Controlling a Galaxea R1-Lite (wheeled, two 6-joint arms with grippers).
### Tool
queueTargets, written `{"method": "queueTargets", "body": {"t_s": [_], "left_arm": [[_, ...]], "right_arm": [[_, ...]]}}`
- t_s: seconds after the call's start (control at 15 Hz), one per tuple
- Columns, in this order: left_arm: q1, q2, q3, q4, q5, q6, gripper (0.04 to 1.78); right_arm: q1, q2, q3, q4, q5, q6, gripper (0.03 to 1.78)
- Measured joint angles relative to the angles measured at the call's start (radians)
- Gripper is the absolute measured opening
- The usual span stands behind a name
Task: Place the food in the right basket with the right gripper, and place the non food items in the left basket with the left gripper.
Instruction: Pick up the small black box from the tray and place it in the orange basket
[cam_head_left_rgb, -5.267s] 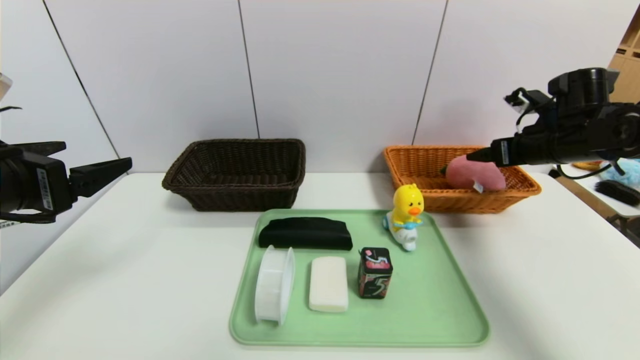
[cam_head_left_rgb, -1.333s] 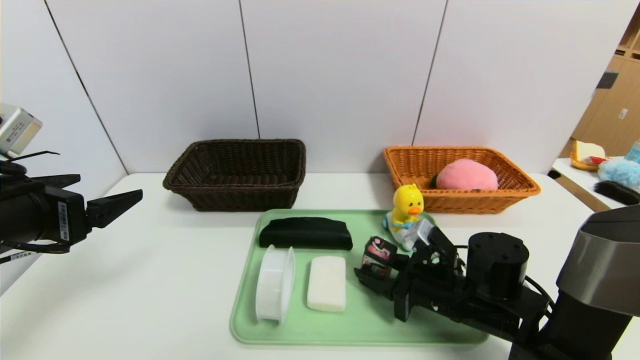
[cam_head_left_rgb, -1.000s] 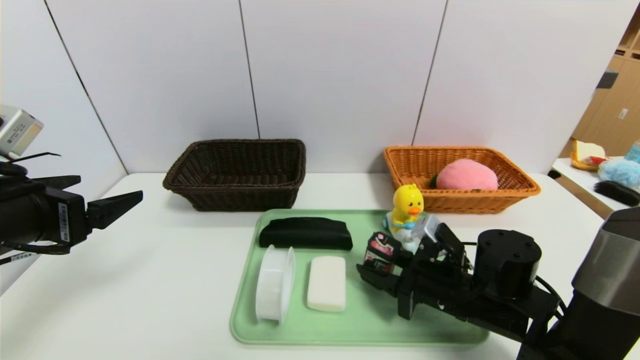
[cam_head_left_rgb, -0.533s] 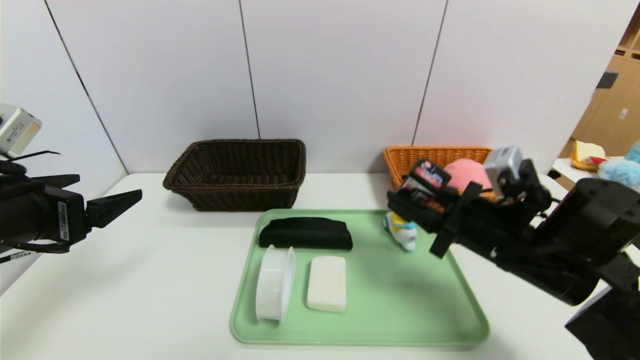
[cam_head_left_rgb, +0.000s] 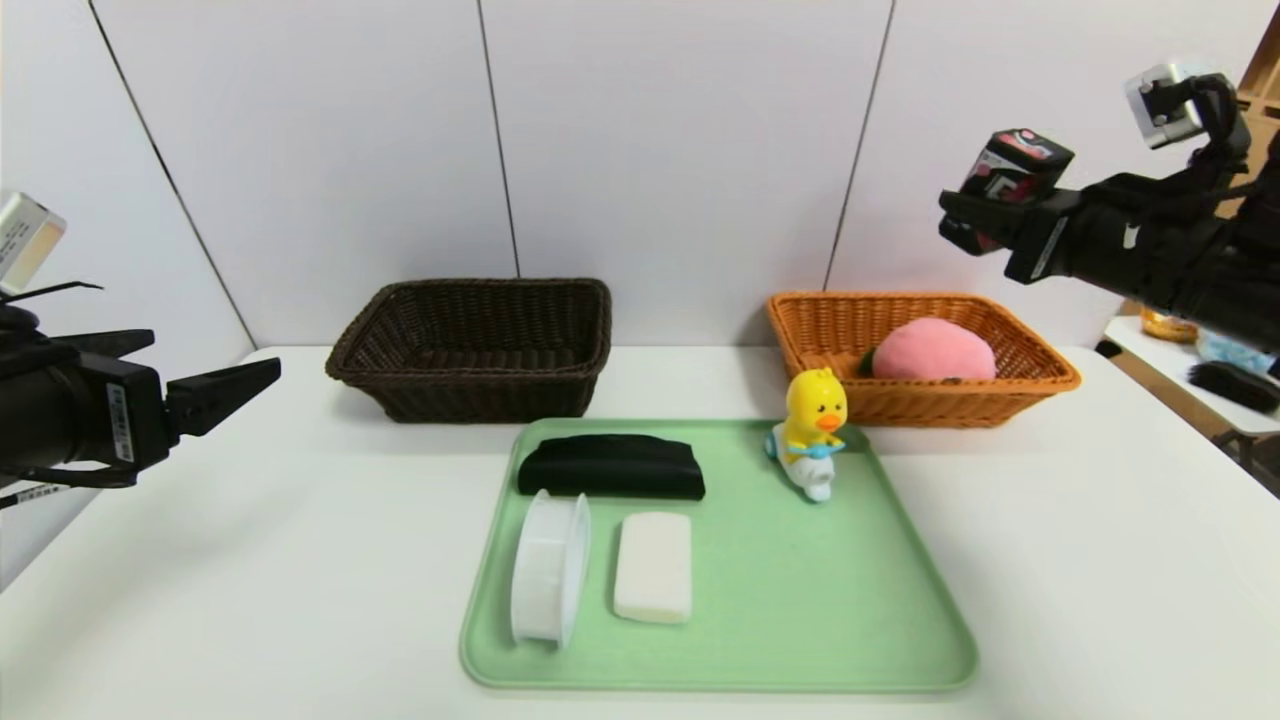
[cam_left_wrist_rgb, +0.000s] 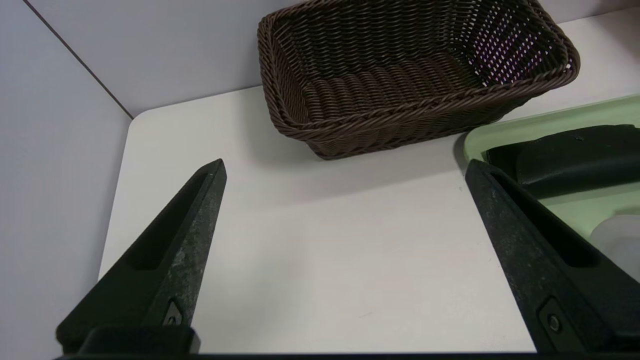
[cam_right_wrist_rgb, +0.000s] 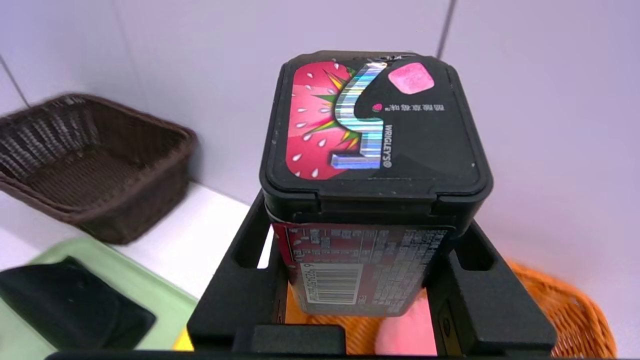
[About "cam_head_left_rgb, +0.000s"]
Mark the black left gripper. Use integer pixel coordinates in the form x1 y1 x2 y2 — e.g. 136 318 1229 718
0 328 282 478

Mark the white plastic spool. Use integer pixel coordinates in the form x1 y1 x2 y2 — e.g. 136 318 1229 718
510 489 592 649

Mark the white soap bar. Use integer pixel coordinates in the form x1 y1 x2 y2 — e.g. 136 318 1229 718
612 512 693 625

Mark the yellow duck scooter toy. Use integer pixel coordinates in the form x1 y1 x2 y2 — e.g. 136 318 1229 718
765 367 849 504

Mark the pink plush peach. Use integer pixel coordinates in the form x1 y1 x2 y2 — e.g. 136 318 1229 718
858 317 998 382

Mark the black red gum box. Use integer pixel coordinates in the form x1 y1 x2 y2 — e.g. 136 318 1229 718
955 128 1076 257

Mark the dark brown wicker basket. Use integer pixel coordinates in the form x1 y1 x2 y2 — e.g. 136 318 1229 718
325 277 613 424

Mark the orange wicker basket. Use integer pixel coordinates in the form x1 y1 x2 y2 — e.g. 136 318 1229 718
766 291 1081 429

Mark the black folded pouch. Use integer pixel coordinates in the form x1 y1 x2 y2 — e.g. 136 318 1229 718
517 434 706 502

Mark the light green plastic tray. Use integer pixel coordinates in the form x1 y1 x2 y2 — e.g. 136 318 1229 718
459 418 980 693

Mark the white side table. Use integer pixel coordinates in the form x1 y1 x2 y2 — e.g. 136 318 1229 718
1103 316 1280 437

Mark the small yellow bowl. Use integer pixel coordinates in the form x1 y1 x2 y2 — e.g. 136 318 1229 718
1141 310 1201 344

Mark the light blue fluffy ball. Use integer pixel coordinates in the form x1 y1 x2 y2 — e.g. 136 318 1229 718
1195 330 1280 377

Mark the black brush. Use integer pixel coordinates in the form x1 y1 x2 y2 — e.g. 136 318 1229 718
1186 362 1280 415

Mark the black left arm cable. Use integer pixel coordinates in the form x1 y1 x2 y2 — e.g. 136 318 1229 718
0 462 139 506

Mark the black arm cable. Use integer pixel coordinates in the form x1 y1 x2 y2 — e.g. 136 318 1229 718
1185 75 1256 201
0 462 139 506

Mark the thin black left wrist wire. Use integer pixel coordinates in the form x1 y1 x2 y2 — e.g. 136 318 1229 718
0 282 104 301

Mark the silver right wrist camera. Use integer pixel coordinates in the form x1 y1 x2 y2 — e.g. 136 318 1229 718
1124 63 1216 151

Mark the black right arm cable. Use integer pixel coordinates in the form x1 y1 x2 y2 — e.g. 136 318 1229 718
1185 75 1256 201

